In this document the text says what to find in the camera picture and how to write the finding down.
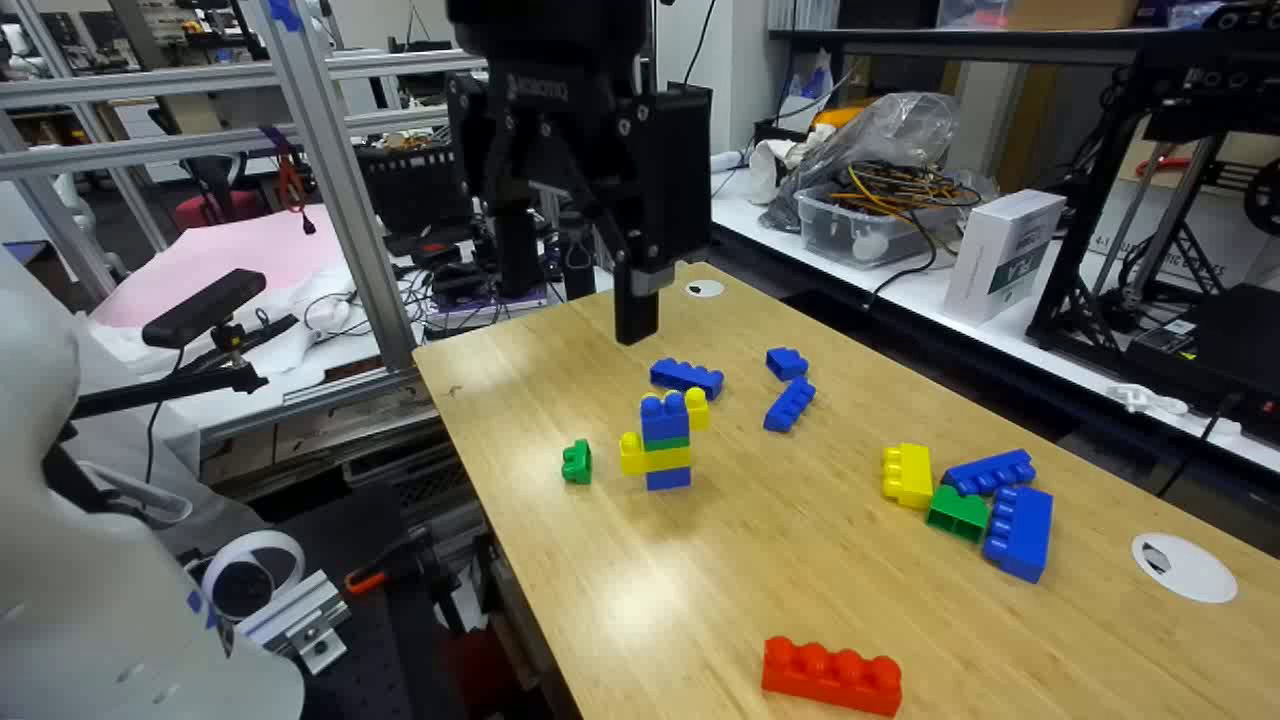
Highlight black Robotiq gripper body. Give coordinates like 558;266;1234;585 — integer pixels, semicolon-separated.
445;0;662;170

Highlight small green toy block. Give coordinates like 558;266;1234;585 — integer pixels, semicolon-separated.
558;434;597;488

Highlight medium blue toy block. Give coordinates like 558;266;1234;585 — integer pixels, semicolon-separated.
647;355;728;403

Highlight small blue toy block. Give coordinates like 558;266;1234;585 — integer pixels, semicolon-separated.
765;345;811;383

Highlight tall blue toy block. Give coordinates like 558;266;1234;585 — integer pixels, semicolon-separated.
637;391;695;451

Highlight long blue toy block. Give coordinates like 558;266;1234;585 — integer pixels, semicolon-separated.
761;377;821;434

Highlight yellow square toy block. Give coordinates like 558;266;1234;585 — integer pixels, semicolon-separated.
877;438;942;517

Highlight blue four-stud toy block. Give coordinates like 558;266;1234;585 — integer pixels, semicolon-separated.
942;443;1042;500

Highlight green square toy block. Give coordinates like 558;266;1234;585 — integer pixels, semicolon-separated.
926;481;995;549

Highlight large blue toy block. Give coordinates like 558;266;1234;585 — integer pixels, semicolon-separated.
982;485;1060;587

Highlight long red toy block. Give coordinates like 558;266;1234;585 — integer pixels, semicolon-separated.
757;631;908;720

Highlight black plastic crate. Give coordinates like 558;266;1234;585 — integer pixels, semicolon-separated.
356;130;480;254

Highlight clear plastic storage bin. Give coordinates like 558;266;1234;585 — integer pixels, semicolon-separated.
793;164;993;272

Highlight clear plastic bag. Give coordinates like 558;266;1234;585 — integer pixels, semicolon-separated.
761;89;969;237

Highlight white side bench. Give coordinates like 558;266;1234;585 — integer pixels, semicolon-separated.
714;170;1280;476

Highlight pink foam board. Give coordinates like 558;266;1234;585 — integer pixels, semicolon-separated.
89;205;353;336

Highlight white cardboard box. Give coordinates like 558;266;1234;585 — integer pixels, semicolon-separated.
942;182;1072;325

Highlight aluminium extrusion frame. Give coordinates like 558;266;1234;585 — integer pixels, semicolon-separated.
0;0;493;377

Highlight tangled cable bundle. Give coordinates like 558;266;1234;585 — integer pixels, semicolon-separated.
835;157;983;223

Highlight dark wall shelf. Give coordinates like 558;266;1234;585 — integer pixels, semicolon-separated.
767;19;1280;71

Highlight black stereo camera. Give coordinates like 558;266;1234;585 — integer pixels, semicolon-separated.
140;264;273;353

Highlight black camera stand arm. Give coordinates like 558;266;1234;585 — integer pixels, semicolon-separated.
57;310;303;425

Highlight white ring mount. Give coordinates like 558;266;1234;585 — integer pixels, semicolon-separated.
196;526;311;631

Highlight aluminium bracket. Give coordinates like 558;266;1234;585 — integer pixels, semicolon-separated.
232;569;353;680

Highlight black 3D printer frame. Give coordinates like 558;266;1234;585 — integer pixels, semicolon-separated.
1027;5;1280;414

